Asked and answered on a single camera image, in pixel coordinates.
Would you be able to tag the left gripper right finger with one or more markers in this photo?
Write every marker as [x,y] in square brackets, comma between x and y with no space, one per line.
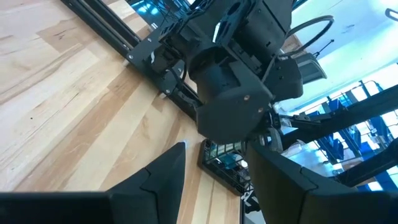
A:
[286,193]

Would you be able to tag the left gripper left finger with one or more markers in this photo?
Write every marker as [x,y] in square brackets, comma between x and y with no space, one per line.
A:
[155,193]

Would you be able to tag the blue mouthwash bottle white cap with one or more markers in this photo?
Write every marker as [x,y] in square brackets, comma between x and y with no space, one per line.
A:
[231,161]

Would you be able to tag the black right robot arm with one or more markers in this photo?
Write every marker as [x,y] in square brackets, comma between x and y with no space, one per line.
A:
[230,102]

